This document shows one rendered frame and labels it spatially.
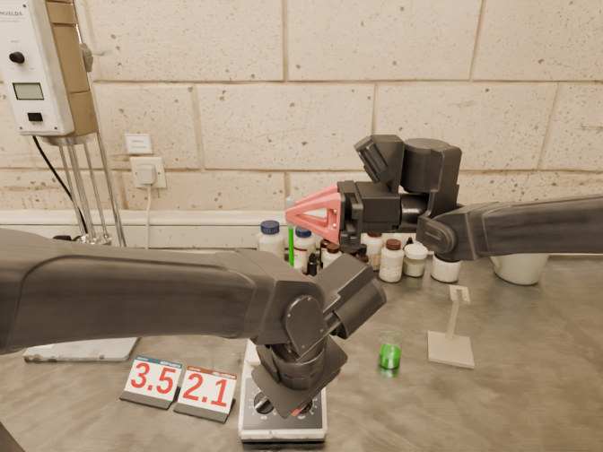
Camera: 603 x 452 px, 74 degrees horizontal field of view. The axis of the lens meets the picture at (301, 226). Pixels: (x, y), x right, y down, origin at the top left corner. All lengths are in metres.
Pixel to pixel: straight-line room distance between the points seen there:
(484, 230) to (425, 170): 0.11
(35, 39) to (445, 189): 0.62
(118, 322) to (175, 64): 0.86
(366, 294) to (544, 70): 0.87
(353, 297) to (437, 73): 0.76
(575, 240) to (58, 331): 0.43
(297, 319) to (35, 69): 0.58
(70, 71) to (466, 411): 0.85
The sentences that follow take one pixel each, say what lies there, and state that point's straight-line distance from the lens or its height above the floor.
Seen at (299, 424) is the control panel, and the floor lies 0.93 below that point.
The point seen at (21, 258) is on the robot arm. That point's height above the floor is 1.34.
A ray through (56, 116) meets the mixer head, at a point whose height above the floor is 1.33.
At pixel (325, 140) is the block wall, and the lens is 1.05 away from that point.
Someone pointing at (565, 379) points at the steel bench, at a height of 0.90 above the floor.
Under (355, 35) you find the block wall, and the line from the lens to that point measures 1.03.
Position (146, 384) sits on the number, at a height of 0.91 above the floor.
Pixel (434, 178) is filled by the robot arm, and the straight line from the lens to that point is 0.53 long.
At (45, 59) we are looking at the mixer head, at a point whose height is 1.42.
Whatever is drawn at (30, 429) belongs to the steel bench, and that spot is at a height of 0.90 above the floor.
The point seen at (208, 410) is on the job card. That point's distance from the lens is 0.72.
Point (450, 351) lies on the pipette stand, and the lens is 0.84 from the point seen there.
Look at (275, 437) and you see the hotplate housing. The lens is 0.66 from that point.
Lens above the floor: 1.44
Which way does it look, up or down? 25 degrees down
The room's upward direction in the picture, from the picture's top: straight up
